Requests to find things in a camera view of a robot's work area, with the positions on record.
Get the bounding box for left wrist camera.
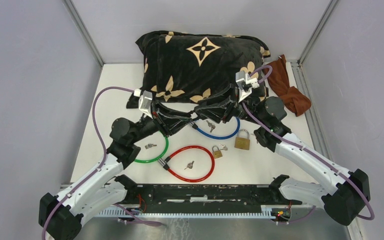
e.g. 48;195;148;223
138;91;153;118

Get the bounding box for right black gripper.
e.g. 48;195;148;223
196;83;266;126

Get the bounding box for blue cable lock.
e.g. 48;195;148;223
188;118;241;140

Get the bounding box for blue lock keys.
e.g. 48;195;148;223
205;119;216;133

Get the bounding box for black floral pillow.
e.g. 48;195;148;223
135;30;271;104

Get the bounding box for small brass padlock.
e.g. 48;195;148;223
211;145;223;159

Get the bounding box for brown cloth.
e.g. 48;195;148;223
267;54;312;117

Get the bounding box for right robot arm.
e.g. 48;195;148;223
193;87;375;226

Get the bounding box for small silver keys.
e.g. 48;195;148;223
144;143;157;149

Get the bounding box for large brass padlock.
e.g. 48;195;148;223
234;129;251;151

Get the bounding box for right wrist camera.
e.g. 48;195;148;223
235;70;260;103

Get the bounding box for green cable lock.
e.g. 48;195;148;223
135;132;169;164

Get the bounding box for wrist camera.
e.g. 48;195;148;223
235;70;260;103
138;91;153;118

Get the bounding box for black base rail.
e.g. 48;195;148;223
125;181;303;216

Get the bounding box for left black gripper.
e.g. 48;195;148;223
130;99;193;144

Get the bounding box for red lock keys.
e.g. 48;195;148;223
184;161;195;170

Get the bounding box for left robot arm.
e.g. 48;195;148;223
39;102;194;240

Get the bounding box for red cable lock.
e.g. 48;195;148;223
158;145;216;183

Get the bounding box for small padlock keys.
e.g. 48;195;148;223
219;144;228;151

